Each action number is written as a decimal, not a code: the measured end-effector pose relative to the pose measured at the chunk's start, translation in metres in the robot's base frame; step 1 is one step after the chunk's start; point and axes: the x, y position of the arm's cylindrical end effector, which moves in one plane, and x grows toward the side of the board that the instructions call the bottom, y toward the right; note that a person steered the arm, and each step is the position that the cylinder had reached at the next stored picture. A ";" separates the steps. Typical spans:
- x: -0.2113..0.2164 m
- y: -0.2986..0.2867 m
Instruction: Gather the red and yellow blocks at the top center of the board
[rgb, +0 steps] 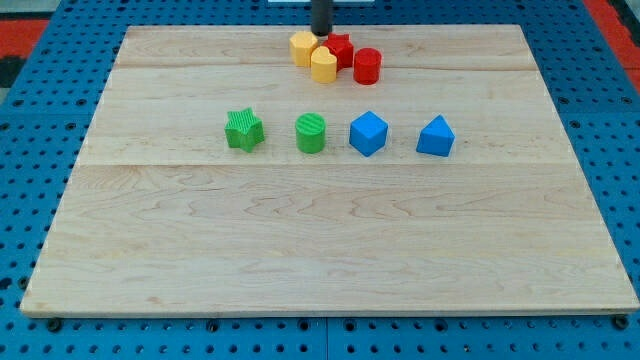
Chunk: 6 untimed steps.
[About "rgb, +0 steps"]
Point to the light wooden board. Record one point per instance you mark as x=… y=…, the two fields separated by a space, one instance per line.
x=161 y=218

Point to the green cylinder block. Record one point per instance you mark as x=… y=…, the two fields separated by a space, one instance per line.
x=310 y=133

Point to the blue cube block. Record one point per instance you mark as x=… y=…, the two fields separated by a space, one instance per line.
x=368 y=133

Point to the green star block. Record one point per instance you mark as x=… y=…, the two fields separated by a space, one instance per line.
x=244 y=130

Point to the yellow heart block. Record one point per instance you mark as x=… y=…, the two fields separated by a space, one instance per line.
x=323 y=65

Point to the blue triangular prism block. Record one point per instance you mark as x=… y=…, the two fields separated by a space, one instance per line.
x=436 y=138

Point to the red cylinder block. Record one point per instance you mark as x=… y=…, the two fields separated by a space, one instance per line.
x=366 y=66

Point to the red star block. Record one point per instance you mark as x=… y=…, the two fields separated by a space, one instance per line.
x=341 y=47

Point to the yellow hexagon block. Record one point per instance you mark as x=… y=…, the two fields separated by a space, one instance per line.
x=301 y=46

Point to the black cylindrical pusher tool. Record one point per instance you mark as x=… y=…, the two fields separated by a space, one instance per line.
x=321 y=17

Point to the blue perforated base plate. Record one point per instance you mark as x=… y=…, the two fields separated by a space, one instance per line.
x=48 y=110

